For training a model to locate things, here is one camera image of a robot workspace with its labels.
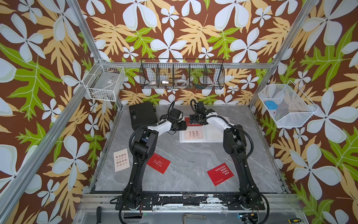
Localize pink card red text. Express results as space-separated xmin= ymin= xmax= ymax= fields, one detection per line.
xmin=183 ymin=126 xmax=205 ymax=141

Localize white photo album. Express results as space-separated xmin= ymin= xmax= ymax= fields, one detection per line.
xmin=180 ymin=117 xmax=230 ymax=143

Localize red card cursive script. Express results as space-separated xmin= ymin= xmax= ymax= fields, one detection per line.
xmin=147 ymin=153 xmax=171 ymax=174

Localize red card small text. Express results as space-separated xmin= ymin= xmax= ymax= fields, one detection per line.
xmin=207 ymin=163 xmax=234 ymax=186

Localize red card white characters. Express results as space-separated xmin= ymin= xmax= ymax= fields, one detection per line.
xmin=184 ymin=117 xmax=202 ymax=127

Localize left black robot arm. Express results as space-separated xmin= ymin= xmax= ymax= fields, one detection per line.
xmin=116 ymin=103 xmax=187 ymax=211

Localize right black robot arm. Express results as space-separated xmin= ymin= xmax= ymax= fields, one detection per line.
xmin=189 ymin=100 xmax=269 ymax=211

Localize black plastic case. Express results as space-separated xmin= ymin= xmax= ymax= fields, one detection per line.
xmin=129 ymin=102 xmax=158 ymax=131

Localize blue object in basket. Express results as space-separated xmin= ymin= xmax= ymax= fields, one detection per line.
xmin=264 ymin=100 xmax=278 ymax=110

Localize black wire basket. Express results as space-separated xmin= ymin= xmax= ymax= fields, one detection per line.
xmin=139 ymin=58 xmax=225 ymax=90

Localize aluminium frame back bar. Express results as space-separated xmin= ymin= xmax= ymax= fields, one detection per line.
xmin=107 ymin=61 xmax=274 ymax=70

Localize white wire basket left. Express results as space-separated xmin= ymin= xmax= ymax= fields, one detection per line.
xmin=83 ymin=59 xmax=126 ymax=102

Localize white wire basket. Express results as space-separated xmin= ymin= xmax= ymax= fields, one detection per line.
xmin=83 ymin=59 xmax=126 ymax=102
xmin=258 ymin=81 xmax=318 ymax=128

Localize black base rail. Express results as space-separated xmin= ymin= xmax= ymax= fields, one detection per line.
xmin=115 ymin=191 xmax=266 ymax=211

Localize white wire basket right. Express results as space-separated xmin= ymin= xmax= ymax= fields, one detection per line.
xmin=258 ymin=81 xmax=318 ymax=128

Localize yellow handled screwdriver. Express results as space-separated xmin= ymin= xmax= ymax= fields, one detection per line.
xmin=288 ymin=218 xmax=302 ymax=224

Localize aluminium frame post right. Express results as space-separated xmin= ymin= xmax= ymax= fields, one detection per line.
xmin=249 ymin=0 xmax=319 ymax=109

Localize aluminium frame post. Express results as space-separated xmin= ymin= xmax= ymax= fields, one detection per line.
xmin=249 ymin=0 xmax=319 ymax=109
xmin=1 ymin=1 xmax=117 ymax=224

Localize aluminium frame post left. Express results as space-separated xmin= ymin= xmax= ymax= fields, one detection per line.
xmin=1 ymin=1 xmax=117 ymax=224

